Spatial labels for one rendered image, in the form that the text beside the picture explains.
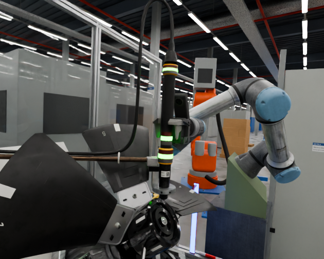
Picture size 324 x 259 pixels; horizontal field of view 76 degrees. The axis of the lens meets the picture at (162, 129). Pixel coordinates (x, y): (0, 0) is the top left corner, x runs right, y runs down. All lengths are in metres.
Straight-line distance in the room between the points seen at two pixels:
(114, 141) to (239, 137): 8.02
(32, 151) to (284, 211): 2.33
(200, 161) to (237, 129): 4.33
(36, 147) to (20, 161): 0.03
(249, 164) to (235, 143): 7.39
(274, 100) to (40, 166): 0.74
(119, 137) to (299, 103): 1.95
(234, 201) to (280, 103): 0.59
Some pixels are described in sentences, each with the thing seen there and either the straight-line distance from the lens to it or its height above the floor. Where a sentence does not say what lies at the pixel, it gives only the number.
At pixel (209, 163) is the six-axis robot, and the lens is 4.48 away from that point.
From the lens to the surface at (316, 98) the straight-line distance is 2.38.
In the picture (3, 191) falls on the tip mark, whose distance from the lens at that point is 0.43.
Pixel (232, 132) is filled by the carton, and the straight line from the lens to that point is 8.63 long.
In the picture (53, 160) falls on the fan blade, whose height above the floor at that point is 1.38.
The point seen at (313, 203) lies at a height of 0.75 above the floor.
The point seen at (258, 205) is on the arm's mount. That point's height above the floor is 1.06.
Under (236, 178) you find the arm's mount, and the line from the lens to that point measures 1.18.
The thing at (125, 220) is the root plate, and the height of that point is 1.23.
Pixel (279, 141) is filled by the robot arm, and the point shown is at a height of 1.40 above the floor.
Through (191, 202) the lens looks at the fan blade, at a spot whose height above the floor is 1.18.
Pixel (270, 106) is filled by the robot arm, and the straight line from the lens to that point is 0.85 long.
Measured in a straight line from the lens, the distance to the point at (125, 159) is 0.60.
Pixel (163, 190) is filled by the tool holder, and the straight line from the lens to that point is 0.60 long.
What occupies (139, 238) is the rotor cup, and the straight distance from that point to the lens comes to 0.53.
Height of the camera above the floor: 1.47
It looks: 3 degrees down
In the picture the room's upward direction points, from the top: 3 degrees clockwise
